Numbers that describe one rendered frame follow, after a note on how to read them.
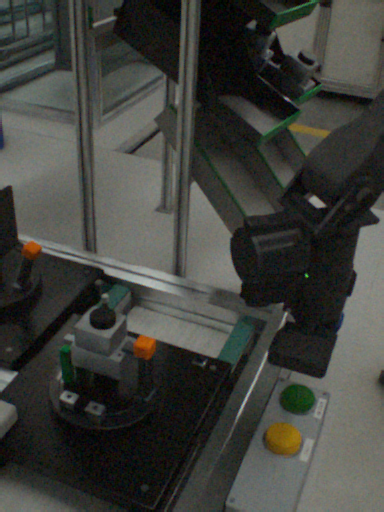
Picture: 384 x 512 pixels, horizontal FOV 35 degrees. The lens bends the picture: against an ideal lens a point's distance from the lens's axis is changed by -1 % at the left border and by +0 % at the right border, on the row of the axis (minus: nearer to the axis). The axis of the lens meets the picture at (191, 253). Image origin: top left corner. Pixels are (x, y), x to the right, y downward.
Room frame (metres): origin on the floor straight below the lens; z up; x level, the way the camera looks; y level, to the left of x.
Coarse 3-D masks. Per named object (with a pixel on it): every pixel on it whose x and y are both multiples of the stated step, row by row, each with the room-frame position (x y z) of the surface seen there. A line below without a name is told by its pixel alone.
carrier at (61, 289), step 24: (0, 264) 0.73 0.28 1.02; (48, 264) 0.80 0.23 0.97; (72, 264) 0.81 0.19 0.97; (0, 288) 0.71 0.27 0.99; (24, 288) 0.70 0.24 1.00; (48, 288) 0.74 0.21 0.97; (72, 288) 0.75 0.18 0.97; (0, 312) 0.67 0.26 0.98; (24, 312) 0.68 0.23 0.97; (48, 312) 0.68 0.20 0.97; (72, 312) 0.71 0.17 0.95; (0, 336) 0.63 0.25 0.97; (24, 336) 0.63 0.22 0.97; (48, 336) 0.65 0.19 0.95; (0, 360) 0.58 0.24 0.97; (24, 360) 0.60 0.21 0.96
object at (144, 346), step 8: (144, 336) 0.52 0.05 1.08; (128, 344) 0.52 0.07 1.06; (136, 344) 0.51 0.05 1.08; (144, 344) 0.51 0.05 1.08; (152, 344) 0.51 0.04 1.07; (128, 352) 0.51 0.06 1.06; (136, 352) 0.51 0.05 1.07; (144, 352) 0.50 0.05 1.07; (152, 352) 0.51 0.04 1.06; (144, 360) 0.51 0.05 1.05; (144, 368) 0.51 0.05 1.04; (144, 376) 0.51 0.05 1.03; (144, 384) 0.51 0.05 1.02; (144, 392) 0.51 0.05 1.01
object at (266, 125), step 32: (128, 0) 0.92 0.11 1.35; (160, 0) 1.01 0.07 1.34; (128, 32) 0.92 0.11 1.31; (160, 32) 0.89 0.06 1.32; (224, 32) 0.98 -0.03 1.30; (160, 64) 0.89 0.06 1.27; (224, 64) 0.98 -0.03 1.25; (224, 96) 0.89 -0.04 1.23; (256, 96) 0.93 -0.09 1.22; (256, 128) 0.81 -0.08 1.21
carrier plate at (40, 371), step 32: (160, 352) 0.61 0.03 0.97; (192, 352) 0.62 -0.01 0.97; (32, 384) 0.54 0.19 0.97; (192, 384) 0.56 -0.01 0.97; (224, 384) 0.58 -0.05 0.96; (32, 416) 0.49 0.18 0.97; (160, 416) 0.50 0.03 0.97; (192, 416) 0.51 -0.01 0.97; (0, 448) 0.45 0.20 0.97; (32, 448) 0.45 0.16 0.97; (64, 448) 0.45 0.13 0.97; (96, 448) 0.45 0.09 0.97; (128, 448) 0.45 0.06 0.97; (160, 448) 0.46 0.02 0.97; (64, 480) 0.42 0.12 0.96; (96, 480) 0.41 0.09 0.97; (128, 480) 0.41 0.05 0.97; (160, 480) 0.41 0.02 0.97
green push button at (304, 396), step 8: (296, 384) 0.57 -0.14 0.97; (288, 392) 0.55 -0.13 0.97; (296, 392) 0.55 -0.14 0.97; (304, 392) 0.55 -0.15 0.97; (312, 392) 0.56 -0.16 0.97; (288, 400) 0.54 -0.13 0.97; (296, 400) 0.54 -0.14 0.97; (304, 400) 0.54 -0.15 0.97; (312, 400) 0.54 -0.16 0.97; (288, 408) 0.54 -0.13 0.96; (296, 408) 0.53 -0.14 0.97; (304, 408) 0.53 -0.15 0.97
